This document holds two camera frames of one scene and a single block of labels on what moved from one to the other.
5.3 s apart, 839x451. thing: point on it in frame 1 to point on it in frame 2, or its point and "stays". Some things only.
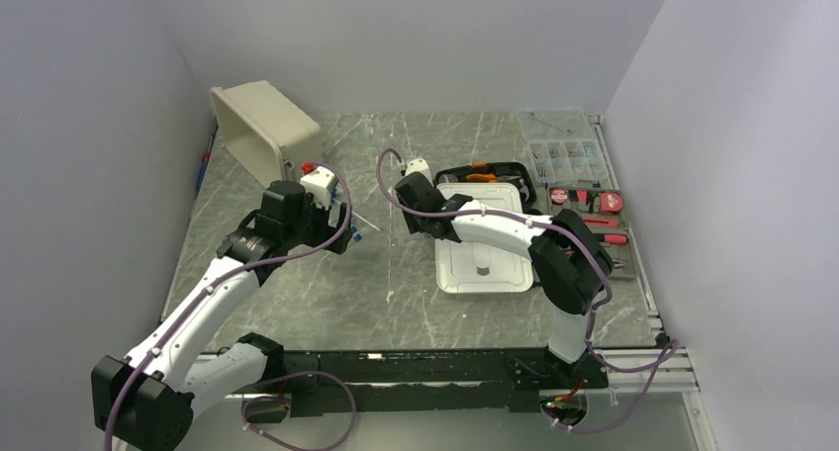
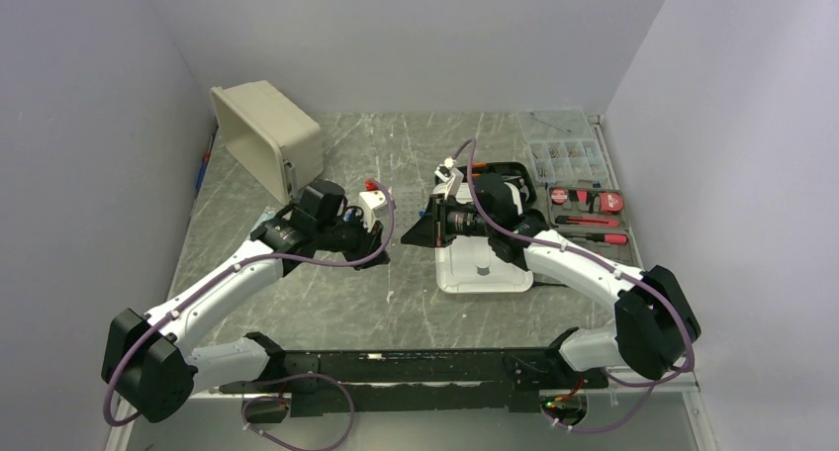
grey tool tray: (604, 210) stays
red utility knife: (610, 223) stays
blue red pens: (205, 162) stays
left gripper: (326, 231) to (368, 241)
